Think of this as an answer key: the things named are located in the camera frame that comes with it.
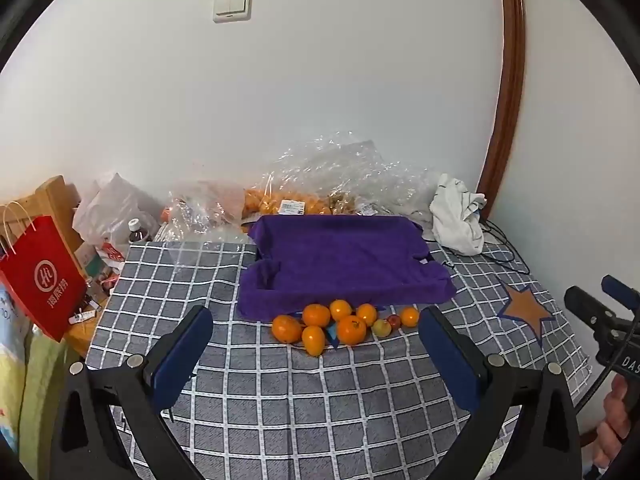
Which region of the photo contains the clear bag with pink contents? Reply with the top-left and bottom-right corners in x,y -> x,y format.
166,179 -> 249,242

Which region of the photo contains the person's right hand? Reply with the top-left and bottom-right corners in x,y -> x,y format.
592,376 -> 634,469

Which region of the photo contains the brown bottle with white cap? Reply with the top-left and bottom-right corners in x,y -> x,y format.
127,218 -> 152,246

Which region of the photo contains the yellow green cloth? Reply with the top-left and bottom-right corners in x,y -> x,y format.
0,327 -> 72,480

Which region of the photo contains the brown wooden door frame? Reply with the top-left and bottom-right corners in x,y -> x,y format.
475,0 -> 527,224

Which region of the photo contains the red and white packet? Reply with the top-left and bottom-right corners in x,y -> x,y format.
99,241 -> 127,264

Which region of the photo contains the red paper bag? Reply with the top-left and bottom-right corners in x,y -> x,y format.
0,201 -> 89,343

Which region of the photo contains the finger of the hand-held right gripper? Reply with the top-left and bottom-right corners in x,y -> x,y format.
601,274 -> 640,311
565,286 -> 619,334

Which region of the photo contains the wooden chair back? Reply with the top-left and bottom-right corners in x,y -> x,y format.
0,175 -> 85,261

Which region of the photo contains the labelled bag of oranges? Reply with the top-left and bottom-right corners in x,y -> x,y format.
242,187 -> 337,219

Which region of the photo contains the large clear plastic bag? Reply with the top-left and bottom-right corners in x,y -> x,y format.
260,129 -> 443,228

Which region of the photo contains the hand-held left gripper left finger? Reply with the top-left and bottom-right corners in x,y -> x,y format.
50,305 -> 215,480

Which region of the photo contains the purple towel covered tray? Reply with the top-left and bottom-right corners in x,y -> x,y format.
236,214 -> 457,322

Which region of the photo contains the cluttered wooden side table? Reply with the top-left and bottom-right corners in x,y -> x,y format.
64,245 -> 126,358

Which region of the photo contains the white crumpled cloth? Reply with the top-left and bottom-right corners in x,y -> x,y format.
430,173 -> 488,256

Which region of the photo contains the white wall light switch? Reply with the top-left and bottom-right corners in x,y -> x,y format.
213,0 -> 253,24

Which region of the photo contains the white plastic bag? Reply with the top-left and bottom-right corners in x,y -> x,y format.
72,172 -> 162,247

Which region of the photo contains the cluster of oranges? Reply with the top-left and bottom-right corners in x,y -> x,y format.
302,299 -> 378,346

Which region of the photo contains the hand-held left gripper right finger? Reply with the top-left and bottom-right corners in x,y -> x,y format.
417,305 -> 583,480

